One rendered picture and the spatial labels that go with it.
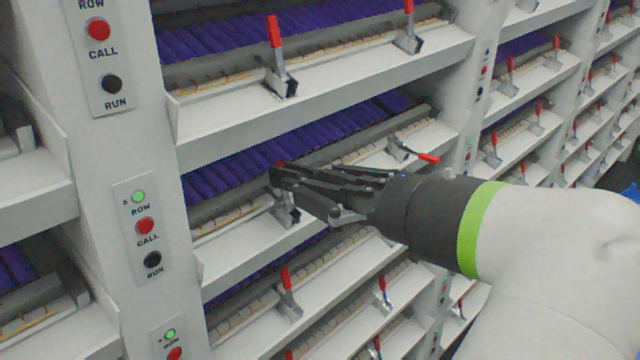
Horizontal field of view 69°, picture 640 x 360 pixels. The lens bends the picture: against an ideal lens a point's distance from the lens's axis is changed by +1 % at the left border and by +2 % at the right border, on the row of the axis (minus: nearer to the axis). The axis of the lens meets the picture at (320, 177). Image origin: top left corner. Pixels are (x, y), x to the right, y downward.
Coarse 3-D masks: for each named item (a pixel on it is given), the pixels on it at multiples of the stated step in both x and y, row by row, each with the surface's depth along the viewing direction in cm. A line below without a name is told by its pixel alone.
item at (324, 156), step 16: (416, 112) 89; (368, 128) 82; (384, 128) 83; (400, 128) 87; (336, 144) 76; (352, 144) 78; (304, 160) 72; (320, 160) 73; (352, 160) 77; (224, 192) 63; (240, 192) 64; (256, 192) 66; (192, 208) 60; (208, 208) 60; (224, 208) 62; (240, 208) 63; (192, 224) 60
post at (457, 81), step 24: (480, 0) 80; (504, 0) 86; (480, 48) 86; (432, 72) 92; (456, 72) 88; (456, 96) 90; (480, 120) 98; (456, 144) 94; (432, 168) 100; (456, 168) 97; (432, 288) 114; (432, 312) 119
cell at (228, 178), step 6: (216, 162) 67; (210, 168) 67; (216, 168) 67; (222, 168) 67; (216, 174) 67; (222, 174) 66; (228, 174) 66; (222, 180) 66; (228, 180) 66; (234, 180) 66; (228, 186) 66; (234, 186) 66
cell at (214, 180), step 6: (198, 168) 66; (204, 168) 66; (198, 174) 66; (204, 174) 66; (210, 174) 65; (204, 180) 66; (210, 180) 65; (216, 180) 65; (210, 186) 65; (216, 186) 64; (222, 186) 64; (216, 192) 65; (222, 192) 64
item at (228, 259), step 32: (416, 96) 96; (448, 128) 93; (384, 160) 80; (416, 160) 83; (288, 192) 69; (224, 224) 62; (256, 224) 64; (320, 224) 70; (224, 256) 59; (256, 256) 60; (224, 288) 60
